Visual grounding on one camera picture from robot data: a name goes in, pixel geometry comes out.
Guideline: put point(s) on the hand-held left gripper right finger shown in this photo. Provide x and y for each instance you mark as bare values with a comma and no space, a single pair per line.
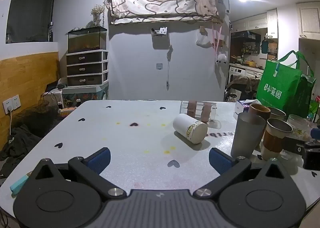
219,161

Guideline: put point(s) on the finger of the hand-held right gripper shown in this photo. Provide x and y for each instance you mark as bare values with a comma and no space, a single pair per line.
312,154

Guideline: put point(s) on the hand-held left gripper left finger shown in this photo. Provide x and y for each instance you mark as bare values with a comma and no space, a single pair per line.
100,160

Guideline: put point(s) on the white paper cup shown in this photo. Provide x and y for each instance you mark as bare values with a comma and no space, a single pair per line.
187,128

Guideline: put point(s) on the clear glass cup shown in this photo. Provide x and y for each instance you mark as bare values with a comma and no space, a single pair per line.
298,124

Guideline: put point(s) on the grey plastic cup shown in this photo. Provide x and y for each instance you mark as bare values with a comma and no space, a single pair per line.
247,135

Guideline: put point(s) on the brown cup with metal rim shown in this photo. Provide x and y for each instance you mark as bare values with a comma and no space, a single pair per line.
274,143

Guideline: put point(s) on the dark brown cup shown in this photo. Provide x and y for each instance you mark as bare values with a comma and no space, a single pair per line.
258,113

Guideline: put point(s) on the clear container with brown tape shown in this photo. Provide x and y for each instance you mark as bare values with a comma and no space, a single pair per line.
197,110

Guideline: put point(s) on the tissue box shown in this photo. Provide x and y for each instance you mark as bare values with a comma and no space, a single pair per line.
241,108

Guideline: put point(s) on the low table with printed cloth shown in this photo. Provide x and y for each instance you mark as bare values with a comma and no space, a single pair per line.
83,95

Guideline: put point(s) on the green shopping bag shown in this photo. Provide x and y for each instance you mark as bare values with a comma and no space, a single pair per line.
282,88

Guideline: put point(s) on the black mesh net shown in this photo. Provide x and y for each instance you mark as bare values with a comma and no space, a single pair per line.
41,113

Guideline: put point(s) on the pile of dark clothes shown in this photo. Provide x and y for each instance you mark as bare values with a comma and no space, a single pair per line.
17,143

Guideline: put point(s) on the teal lighter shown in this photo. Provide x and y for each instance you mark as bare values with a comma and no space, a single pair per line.
18,185

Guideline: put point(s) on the white washing machine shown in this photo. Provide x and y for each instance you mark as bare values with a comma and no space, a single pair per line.
238,74

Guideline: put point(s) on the white drawer unit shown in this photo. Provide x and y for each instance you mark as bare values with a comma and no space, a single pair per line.
86,68

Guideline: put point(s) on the white plush toy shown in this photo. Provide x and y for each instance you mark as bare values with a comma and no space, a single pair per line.
221,57

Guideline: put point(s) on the glass fish tank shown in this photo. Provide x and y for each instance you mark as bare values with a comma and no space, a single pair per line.
86,40

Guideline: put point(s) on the white plastic bag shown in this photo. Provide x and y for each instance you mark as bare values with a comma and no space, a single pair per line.
203,39

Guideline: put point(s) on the white kitchen cabinet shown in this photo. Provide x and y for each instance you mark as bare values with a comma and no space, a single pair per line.
272,30

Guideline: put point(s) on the vase of dried flowers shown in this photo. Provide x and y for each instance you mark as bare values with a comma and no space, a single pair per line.
97,13

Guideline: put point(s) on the dark window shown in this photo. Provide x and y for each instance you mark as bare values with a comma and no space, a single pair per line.
31,11

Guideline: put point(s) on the printed bear blanket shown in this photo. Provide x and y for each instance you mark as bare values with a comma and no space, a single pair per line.
162,3

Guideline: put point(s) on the white wall socket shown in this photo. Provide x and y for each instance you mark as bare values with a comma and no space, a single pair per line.
11,104

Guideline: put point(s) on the small wall shelf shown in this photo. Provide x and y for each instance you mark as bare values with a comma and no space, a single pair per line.
159,32

